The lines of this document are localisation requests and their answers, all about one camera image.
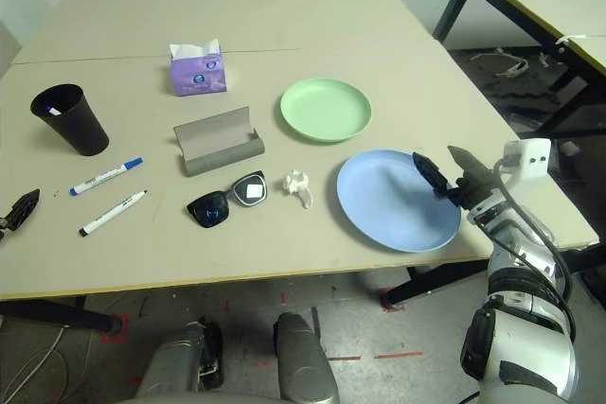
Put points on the grey left robot leg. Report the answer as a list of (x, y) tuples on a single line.
[(175, 356)]

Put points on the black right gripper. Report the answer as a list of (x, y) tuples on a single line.
[(473, 193)]

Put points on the white zip tie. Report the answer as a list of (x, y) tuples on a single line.
[(570, 38)]

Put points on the black metal table leg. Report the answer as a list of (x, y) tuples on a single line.
[(584, 259), (426, 283), (57, 316)]

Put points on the white tissue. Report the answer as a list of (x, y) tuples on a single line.
[(296, 181)]

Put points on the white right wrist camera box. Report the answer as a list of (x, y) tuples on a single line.
[(530, 155)]

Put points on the blue plastic plate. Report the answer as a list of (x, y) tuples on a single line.
[(388, 200)]

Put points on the black sunglasses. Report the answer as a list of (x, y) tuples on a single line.
[(210, 212)]

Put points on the green plastic plate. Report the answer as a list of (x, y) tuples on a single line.
[(326, 108)]

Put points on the small white cup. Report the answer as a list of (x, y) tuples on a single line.
[(572, 148)]

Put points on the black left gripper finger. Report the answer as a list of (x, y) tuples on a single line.
[(23, 210)]

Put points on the black plastic cup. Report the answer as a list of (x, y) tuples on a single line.
[(80, 129)]

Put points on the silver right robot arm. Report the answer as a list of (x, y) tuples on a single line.
[(521, 281)]

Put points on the grey glasses case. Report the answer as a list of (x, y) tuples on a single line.
[(213, 139)]

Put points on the grey right robot leg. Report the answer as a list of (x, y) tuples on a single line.
[(298, 356)]

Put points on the blue cap whiteboard marker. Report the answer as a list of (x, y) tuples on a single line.
[(101, 178)]

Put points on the purple tissue pack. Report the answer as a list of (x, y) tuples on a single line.
[(199, 75)]

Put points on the black cap whiteboard marker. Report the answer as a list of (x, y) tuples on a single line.
[(113, 212)]

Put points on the white plastic strip scrap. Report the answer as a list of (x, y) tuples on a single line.
[(509, 70)]

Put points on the white marker blue end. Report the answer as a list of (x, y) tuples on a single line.
[(54, 111)]

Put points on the small white scrap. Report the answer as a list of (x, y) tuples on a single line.
[(545, 59)]

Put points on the grey robot leg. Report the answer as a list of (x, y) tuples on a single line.
[(298, 356), (175, 356)]

